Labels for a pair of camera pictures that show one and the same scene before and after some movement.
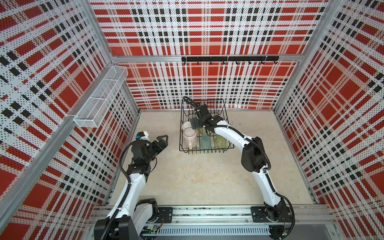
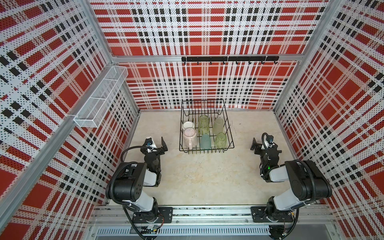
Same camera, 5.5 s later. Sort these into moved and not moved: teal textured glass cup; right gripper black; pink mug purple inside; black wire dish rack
Moved: right gripper black
Not moved: teal textured glass cup; black wire dish rack; pink mug purple inside
